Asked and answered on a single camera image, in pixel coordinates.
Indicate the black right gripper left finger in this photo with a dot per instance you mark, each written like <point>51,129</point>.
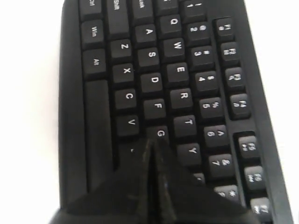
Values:
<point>124,198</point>

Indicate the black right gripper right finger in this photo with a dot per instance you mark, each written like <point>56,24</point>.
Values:
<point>183,199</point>

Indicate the black acer keyboard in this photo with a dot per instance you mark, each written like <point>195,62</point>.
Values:
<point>182,71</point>

